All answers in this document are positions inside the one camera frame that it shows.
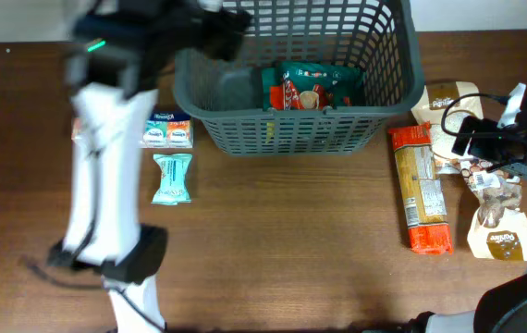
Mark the Kleenex tissue multipack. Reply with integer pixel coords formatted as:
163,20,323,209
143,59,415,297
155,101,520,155
71,109,194,149

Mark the beige nuts bag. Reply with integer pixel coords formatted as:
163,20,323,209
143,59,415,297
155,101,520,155
461,164,527,261

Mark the green Nescafe coffee bag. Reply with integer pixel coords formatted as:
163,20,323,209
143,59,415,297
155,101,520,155
261,61,365,111

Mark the teal wet wipes pack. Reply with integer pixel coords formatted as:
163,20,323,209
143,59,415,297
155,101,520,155
152,154,192,205

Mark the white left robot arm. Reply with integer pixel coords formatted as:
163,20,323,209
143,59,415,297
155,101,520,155
48,1,251,332

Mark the white rice bag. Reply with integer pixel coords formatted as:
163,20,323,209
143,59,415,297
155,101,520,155
411,81,491,176

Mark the orange spaghetti packet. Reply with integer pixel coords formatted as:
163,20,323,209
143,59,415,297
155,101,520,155
387,123,453,255

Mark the grey plastic basket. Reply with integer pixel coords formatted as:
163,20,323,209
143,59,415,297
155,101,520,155
174,0,424,155

